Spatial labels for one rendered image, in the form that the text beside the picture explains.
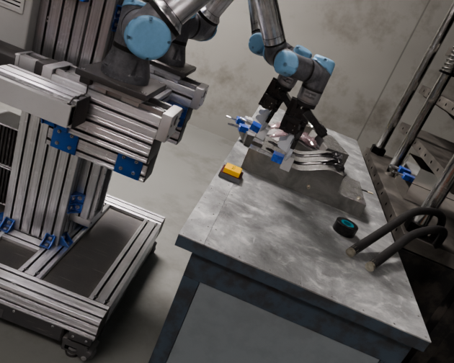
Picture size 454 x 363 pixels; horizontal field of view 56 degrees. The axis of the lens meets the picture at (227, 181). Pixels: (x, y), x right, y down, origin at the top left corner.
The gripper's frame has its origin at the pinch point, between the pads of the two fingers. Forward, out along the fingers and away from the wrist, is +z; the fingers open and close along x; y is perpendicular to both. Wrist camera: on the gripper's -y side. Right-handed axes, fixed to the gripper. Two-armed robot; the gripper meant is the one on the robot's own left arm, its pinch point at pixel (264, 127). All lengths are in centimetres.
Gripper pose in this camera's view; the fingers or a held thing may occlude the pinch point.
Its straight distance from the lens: 182.4
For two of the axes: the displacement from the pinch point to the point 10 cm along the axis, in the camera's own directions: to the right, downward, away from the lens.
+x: -2.4, 4.6, -8.6
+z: -4.4, 7.3, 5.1
